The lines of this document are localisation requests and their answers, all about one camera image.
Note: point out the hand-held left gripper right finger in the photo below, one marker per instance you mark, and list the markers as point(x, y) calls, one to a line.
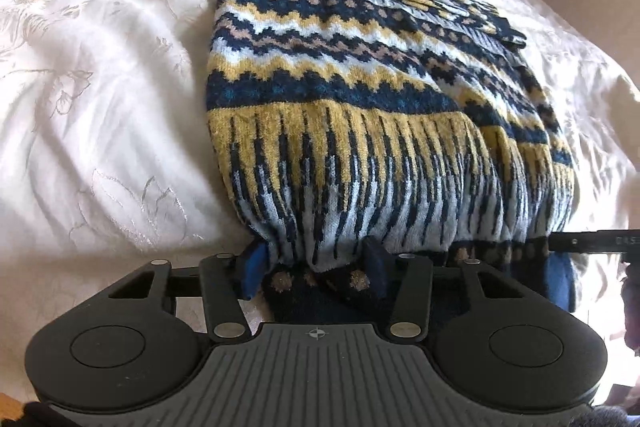
point(376, 271)

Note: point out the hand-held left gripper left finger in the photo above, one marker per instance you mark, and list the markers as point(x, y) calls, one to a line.
point(253, 268)

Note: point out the bed with white embroidered bedspread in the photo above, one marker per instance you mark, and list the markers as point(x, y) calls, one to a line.
point(100, 82)

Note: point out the patterned knit sweater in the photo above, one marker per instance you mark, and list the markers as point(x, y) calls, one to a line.
point(380, 107)

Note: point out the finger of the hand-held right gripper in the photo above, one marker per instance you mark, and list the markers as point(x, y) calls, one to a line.
point(562, 279)

